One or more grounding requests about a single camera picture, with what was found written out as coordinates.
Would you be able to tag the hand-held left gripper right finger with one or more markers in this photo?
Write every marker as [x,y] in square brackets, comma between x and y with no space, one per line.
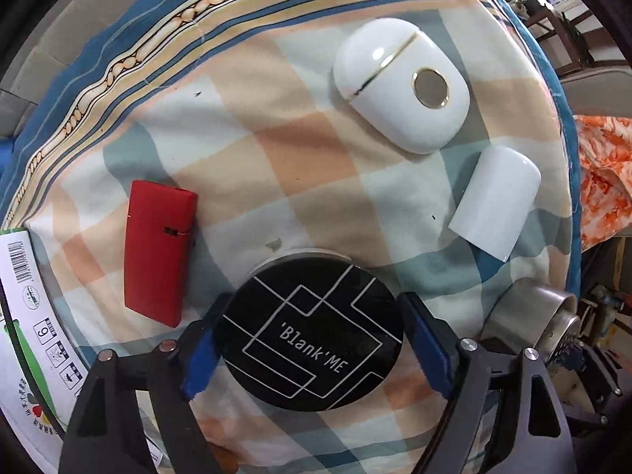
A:
[428,350]

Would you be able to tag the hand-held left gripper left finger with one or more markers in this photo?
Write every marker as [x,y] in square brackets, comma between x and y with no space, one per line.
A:
[200,355]

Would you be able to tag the black round compact case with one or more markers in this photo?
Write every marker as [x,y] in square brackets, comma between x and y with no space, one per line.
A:
[310,330]

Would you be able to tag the red rectangular case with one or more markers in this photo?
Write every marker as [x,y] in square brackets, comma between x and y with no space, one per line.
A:
[159,252]

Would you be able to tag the stainless steel cup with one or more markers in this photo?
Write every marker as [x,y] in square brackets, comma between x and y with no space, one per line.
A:
[535,316]

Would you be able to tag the white cylindrical cap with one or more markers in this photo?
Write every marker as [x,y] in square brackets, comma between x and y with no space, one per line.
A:
[494,202]

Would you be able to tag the white and green cardboard box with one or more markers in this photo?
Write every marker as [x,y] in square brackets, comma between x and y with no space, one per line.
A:
[29,345]

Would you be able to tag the checkered blanket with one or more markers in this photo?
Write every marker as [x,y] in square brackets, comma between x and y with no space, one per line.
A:
[296,168]

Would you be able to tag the orange patterned cloth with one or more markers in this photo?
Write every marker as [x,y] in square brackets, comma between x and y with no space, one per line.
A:
[606,177]

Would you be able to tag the white oval case gold trim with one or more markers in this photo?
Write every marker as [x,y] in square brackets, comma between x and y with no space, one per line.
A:
[401,84]

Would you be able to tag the wooden chair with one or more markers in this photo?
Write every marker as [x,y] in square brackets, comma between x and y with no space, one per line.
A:
[568,34]

